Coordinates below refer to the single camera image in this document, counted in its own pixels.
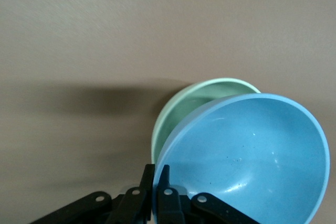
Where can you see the light green bowl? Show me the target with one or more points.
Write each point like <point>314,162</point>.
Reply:
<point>178,113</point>

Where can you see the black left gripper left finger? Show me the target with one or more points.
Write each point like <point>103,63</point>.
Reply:
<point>126,208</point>

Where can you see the blue bowl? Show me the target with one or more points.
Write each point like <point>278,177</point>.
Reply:
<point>249,150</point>

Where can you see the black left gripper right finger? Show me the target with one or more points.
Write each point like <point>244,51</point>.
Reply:
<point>173,208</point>

